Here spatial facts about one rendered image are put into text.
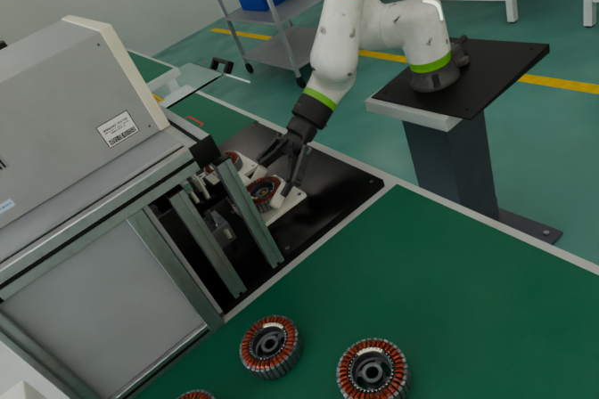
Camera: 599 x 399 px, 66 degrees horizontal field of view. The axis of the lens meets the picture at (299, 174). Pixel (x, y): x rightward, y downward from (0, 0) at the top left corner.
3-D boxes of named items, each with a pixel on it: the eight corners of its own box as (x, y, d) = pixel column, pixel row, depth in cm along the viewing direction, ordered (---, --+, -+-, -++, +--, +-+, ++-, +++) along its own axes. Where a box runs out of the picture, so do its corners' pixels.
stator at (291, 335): (292, 385, 77) (285, 372, 75) (237, 378, 82) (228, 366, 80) (310, 326, 85) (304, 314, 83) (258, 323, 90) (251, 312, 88)
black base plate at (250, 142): (257, 126, 160) (255, 120, 158) (385, 186, 110) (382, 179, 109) (139, 204, 145) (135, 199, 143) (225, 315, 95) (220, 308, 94)
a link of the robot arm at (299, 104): (292, 88, 115) (314, 95, 108) (322, 110, 123) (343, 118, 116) (281, 109, 115) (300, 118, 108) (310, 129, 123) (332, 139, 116)
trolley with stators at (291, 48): (296, 43, 447) (256, -67, 392) (365, 53, 369) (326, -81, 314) (247, 73, 428) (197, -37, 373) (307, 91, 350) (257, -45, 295)
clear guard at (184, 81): (214, 70, 141) (205, 52, 138) (250, 82, 122) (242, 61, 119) (119, 126, 130) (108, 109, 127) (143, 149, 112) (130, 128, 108)
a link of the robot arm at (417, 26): (412, 52, 146) (396, -5, 135) (459, 48, 136) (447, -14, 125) (393, 74, 139) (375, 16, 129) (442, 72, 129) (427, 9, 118)
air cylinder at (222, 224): (224, 224, 116) (214, 209, 113) (237, 237, 111) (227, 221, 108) (207, 237, 115) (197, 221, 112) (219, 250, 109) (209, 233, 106)
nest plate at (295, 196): (276, 177, 125) (274, 174, 125) (307, 196, 114) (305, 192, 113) (232, 209, 121) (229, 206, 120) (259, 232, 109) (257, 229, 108)
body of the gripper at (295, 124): (324, 133, 115) (306, 165, 115) (306, 125, 121) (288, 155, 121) (305, 119, 110) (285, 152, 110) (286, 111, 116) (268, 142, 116)
